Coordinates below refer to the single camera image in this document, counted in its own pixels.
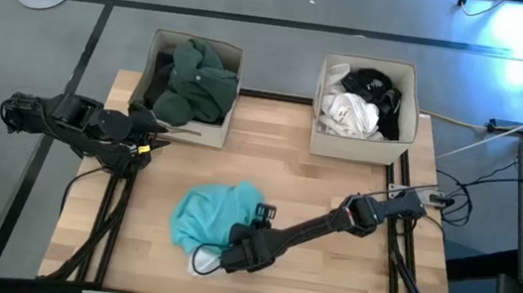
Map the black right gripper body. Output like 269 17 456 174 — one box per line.
218 216 283 278

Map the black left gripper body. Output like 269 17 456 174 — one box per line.
122 102 163 164

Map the teal t-shirt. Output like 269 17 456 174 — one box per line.
166 171 268 265

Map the dark green shirt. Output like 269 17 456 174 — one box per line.
149 34 245 135

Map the cream white garment with label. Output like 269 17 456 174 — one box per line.
315 61 395 144

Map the black garment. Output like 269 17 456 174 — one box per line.
333 65 408 142

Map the white cloth piece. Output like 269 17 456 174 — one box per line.
185 245 229 281

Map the black desk foot bar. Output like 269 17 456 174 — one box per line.
443 240 520 289

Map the black floor stand bar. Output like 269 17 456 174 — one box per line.
486 116 523 138

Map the beige fabric box with handle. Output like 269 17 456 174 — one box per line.
124 24 247 151

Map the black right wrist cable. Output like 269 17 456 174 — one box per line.
189 240 231 280

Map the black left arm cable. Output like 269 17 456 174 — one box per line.
60 161 113 221

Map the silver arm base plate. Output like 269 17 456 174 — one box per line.
386 182 448 209

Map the black cable bundle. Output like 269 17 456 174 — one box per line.
419 149 523 235

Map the white floor cable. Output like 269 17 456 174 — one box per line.
434 73 523 170

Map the tan cable with black plug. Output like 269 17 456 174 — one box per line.
456 0 510 22

